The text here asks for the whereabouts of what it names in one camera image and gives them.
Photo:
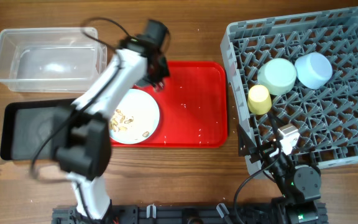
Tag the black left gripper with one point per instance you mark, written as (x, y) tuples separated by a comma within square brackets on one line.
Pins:
[(160, 81)]

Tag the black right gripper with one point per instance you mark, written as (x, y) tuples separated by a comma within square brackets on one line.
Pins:
[(250, 147)]

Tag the yellow plastic cup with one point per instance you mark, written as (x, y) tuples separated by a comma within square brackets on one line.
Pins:
[(259, 100)]

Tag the light blue plate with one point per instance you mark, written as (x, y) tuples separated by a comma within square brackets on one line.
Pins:
[(135, 119)]

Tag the mint green bowl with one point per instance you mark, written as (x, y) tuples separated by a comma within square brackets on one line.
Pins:
[(278, 76)]

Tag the light blue bowl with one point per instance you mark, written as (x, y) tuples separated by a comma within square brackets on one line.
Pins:
[(313, 70)]

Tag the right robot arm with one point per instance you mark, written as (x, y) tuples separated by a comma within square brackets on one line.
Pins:
[(300, 186)]

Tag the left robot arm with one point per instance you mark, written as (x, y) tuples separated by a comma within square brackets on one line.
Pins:
[(80, 141)]

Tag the grey dishwasher rack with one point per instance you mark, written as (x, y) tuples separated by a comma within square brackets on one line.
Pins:
[(327, 118)]

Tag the red plastic tray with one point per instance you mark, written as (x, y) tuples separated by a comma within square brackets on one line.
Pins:
[(193, 107)]

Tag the clear plastic bin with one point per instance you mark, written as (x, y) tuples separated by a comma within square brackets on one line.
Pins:
[(54, 59)]

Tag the black tray bin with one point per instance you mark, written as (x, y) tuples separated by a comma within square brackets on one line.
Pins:
[(26, 125)]

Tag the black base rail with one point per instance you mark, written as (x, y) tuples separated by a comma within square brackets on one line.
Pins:
[(261, 213)]

